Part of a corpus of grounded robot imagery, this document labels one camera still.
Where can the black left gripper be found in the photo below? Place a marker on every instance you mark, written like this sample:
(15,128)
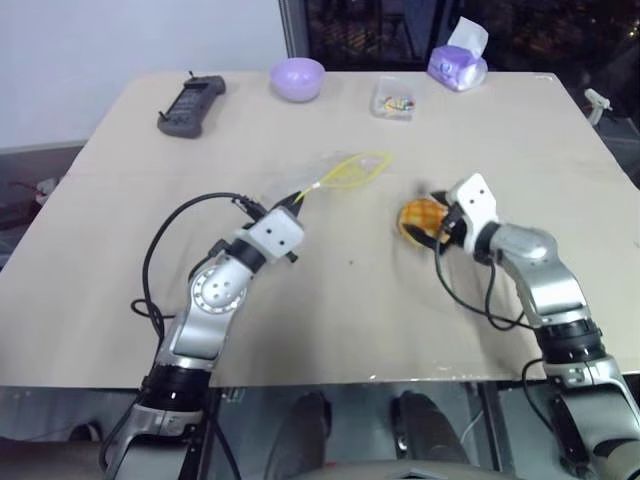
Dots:
(296,213)

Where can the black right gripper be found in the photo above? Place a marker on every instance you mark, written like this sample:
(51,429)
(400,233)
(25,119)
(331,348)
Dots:
(452,225)

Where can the yellow mesh net bag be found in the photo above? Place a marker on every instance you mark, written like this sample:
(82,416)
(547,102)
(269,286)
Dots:
(361,167)

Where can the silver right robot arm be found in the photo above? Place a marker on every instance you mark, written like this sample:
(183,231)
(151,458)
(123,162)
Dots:
(530,250)

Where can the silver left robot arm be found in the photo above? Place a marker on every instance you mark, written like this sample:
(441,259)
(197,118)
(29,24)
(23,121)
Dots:
(215,295)

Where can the clear box with colourful bits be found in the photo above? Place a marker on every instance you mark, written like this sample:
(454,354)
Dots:
(393,99)

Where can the purple plastic bowl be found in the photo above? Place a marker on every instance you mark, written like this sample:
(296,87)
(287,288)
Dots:
(296,80)

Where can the black handheld controller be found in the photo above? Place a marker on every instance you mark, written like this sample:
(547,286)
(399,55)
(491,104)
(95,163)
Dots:
(192,106)

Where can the purple tissue pack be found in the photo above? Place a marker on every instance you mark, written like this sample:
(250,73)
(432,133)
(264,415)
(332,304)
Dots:
(457,67)

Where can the white plastic tool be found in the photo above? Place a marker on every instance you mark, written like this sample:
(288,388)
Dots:
(597,102)

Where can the dark rounded shape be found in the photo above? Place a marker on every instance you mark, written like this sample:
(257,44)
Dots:
(425,430)

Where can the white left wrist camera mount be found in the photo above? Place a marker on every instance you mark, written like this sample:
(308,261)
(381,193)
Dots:
(275,232)

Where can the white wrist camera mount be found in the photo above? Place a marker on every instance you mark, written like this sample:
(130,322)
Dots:
(275,232)
(474,200)

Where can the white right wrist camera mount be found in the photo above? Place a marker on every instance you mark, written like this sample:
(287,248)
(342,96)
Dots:
(474,200)

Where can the grey window frame post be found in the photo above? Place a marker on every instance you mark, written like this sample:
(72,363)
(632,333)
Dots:
(292,30)

